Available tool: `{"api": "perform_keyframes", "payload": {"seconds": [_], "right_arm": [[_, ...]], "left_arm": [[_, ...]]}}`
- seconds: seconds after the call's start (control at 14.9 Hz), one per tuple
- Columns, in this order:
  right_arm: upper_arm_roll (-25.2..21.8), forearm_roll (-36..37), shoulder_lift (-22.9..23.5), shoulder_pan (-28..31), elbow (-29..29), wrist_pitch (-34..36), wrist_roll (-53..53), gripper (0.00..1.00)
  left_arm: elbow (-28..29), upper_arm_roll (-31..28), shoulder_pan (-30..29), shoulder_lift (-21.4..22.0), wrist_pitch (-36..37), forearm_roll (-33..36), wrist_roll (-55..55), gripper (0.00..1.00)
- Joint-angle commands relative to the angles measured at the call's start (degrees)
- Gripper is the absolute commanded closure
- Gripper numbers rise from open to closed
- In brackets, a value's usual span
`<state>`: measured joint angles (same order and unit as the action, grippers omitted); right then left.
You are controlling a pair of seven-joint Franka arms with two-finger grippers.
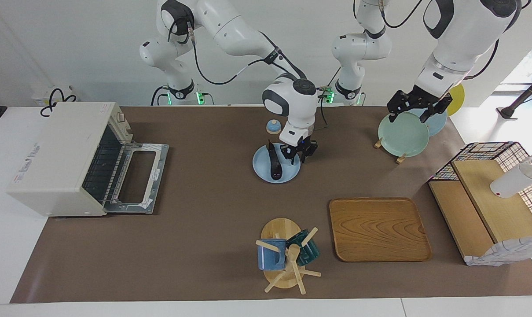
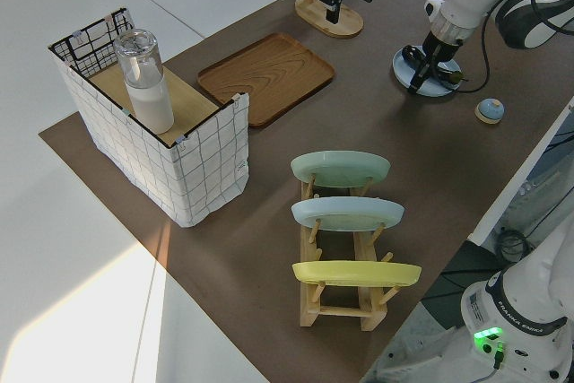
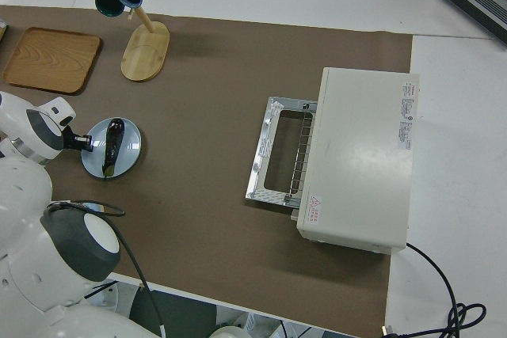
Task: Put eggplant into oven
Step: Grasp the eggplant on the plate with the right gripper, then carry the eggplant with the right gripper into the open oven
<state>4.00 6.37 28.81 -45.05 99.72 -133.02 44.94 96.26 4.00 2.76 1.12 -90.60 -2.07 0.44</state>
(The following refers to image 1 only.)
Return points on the small blue lid wooden knob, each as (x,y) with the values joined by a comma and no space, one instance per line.
(273,127)

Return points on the wooden mug tree stand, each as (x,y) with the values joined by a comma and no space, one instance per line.
(280,229)

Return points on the white marbled cloth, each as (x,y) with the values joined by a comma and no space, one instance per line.
(508,251)

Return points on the dark green mug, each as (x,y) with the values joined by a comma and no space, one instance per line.
(309,251)

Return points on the wooden serving tray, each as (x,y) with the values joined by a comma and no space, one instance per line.
(378,229)

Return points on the pale green plate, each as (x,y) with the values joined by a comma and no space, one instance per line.
(402,136)

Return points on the wooden plate rack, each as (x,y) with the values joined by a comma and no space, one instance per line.
(400,158)

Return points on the yellow plate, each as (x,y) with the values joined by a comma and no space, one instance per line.
(457,99)

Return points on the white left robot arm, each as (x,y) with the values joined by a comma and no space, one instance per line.
(468,35)

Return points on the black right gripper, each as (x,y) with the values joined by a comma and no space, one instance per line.
(301,147)

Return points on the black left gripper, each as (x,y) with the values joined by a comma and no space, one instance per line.
(420,99)

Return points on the light blue ribbed plate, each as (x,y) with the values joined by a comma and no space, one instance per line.
(261,169)

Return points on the black stand pole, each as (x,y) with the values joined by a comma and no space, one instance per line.
(525,94)

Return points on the blue mug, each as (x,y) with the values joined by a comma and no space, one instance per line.
(270,257)

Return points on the beige toaster oven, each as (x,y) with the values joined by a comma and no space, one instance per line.
(59,158)

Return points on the brown table mat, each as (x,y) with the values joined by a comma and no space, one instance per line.
(213,229)

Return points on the dark purple eggplant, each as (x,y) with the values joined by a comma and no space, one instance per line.
(274,165)

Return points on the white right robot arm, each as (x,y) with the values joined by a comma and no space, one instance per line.
(235,31)

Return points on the glass oven door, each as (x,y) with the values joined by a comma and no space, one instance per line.
(158,176)

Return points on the white bottle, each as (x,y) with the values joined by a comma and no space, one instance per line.
(512,182)

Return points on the light blue smooth plate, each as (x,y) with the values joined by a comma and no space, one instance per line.
(439,125)

